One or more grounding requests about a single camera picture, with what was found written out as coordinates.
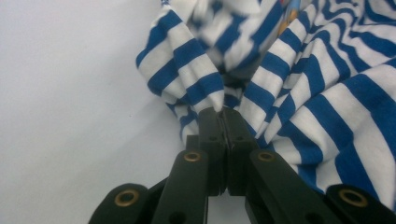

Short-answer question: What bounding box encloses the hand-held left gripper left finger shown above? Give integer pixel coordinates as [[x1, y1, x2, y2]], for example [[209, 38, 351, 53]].
[[186, 106, 228, 198]]

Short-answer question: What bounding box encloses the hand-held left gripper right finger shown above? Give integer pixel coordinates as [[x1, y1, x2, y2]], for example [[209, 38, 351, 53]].
[[224, 108, 260, 197]]

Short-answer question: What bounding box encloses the blue white striped baby romper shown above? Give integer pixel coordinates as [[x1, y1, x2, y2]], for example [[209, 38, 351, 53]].
[[134, 0, 396, 213]]

